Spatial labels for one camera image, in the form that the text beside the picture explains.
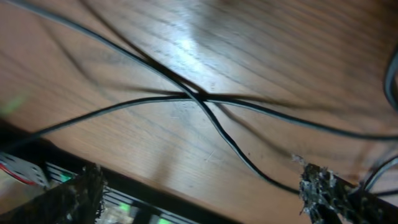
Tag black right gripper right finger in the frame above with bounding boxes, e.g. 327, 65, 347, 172
293, 156, 397, 224

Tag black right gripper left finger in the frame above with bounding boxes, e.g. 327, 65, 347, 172
1, 164, 104, 224

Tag black USB cable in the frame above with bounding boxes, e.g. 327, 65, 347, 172
360, 46, 398, 197
0, 0, 398, 195

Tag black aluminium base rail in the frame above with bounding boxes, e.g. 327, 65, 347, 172
1, 123, 234, 223

